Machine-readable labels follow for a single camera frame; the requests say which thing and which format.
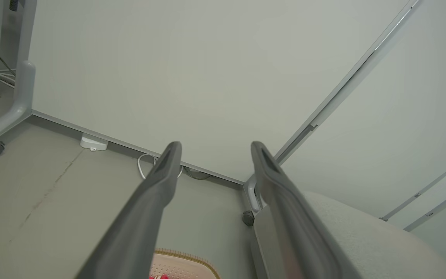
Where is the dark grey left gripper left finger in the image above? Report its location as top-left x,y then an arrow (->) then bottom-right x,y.
75,141 -> 183,279

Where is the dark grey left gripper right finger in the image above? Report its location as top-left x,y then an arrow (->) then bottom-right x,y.
250,141 -> 359,279

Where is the grey fabric chair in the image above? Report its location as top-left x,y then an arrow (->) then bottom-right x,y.
253,190 -> 446,279

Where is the grey partition foot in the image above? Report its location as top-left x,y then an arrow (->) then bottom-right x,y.
0,60 -> 36,148
244,174 -> 267,214

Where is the cream perforated laundry basket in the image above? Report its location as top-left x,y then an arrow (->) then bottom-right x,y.
149,248 -> 220,279

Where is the white floor adapter box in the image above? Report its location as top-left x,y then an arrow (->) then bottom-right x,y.
80,133 -> 109,152

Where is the wide white partition panel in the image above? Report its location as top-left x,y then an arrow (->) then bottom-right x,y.
16,0 -> 421,186

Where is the narrow white partition panel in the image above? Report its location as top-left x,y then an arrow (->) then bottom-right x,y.
275,0 -> 446,233

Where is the white looped cable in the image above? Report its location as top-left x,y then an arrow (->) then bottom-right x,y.
137,153 -> 184,181

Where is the dark thin floor cable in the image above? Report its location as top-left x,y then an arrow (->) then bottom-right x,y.
182,167 -> 213,181

